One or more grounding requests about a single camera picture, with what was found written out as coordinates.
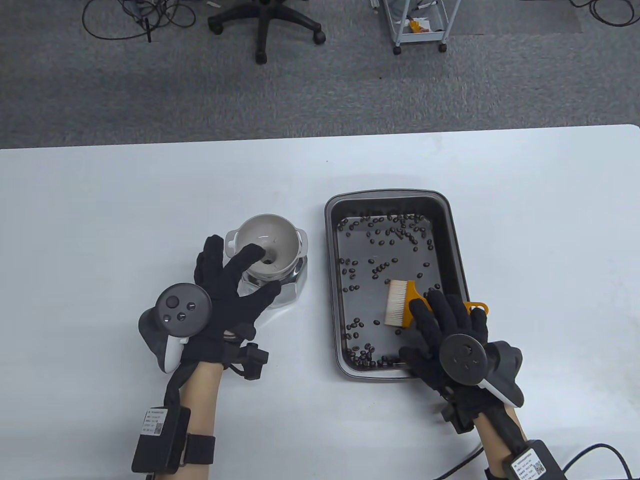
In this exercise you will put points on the person's left hand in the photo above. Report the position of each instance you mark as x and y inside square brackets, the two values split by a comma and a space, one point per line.
[225, 300]

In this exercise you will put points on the person's right hand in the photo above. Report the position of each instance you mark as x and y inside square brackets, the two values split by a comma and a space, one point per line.
[450, 320]

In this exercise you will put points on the black wrist sensor box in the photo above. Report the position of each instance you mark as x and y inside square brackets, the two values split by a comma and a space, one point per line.
[545, 467]

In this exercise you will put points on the coffee beans group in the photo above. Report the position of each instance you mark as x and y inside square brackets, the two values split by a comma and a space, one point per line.
[369, 358]

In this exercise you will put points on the person's right forearm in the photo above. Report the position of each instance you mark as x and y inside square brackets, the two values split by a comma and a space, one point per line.
[487, 440]

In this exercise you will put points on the beige plastic funnel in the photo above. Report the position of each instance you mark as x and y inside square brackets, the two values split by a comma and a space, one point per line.
[280, 240]

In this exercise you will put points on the person's left forearm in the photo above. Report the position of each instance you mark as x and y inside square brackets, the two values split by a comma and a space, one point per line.
[200, 400]

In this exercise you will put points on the white rolling cart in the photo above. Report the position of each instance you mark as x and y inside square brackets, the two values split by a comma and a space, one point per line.
[425, 37]

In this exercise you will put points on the dark metal baking tray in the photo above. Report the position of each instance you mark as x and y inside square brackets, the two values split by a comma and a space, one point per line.
[360, 300]

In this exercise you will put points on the black office chair base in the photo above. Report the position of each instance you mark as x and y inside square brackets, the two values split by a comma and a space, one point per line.
[263, 30]

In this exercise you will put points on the grey tracking controller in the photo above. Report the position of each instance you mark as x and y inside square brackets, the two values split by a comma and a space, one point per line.
[182, 305]
[462, 357]

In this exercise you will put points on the orange white packet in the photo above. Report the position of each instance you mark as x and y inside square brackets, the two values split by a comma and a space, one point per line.
[419, 25]

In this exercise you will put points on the orange brush with pale bristles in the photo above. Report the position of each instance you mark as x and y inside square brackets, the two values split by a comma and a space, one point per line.
[395, 305]

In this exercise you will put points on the clear glass jar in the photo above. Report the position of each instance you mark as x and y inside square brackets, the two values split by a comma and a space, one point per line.
[285, 295]

